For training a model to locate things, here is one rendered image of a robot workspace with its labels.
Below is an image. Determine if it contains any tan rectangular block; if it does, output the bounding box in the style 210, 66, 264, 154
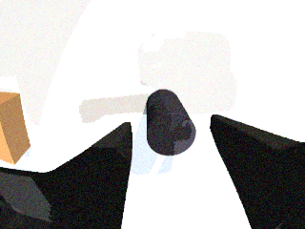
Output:
0, 92, 31, 165

